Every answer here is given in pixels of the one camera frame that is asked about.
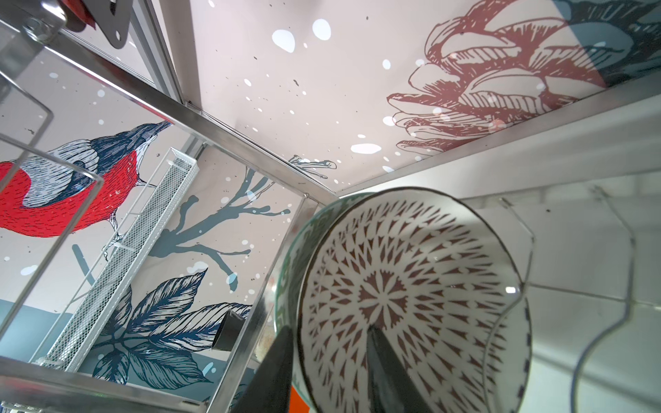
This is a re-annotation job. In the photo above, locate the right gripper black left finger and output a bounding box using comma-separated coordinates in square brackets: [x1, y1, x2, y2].
[232, 326, 294, 413]

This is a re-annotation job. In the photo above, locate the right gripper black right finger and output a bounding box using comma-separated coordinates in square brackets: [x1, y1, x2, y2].
[366, 325, 431, 412]

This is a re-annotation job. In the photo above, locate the white lattice pattern bowl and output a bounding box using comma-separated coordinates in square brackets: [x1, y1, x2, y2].
[297, 188, 532, 412]

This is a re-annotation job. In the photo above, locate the steel wire dish rack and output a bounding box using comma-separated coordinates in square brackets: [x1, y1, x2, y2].
[1, 1, 660, 412]

